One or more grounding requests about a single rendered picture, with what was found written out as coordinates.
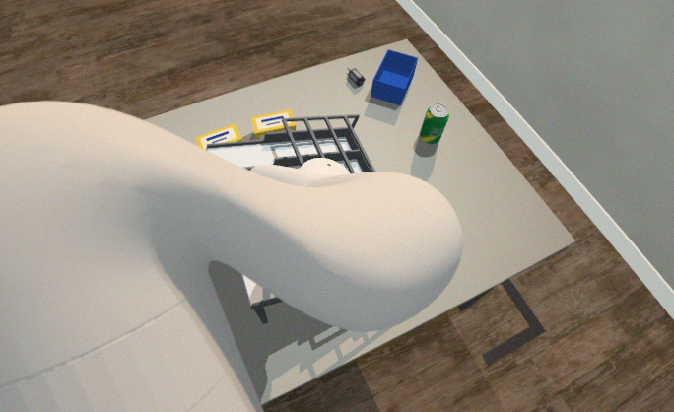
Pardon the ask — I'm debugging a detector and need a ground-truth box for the green drink can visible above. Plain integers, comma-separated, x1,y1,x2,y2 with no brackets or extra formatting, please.
420,103,449,144

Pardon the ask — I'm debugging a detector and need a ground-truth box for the yellow butter carton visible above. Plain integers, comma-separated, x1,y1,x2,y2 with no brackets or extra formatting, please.
195,124,242,150
251,109,296,139

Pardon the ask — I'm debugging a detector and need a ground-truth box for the blue open bin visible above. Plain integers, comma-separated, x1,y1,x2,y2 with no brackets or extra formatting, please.
371,50,418,105

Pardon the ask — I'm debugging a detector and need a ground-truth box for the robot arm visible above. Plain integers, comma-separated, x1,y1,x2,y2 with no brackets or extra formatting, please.
0,101,463,412

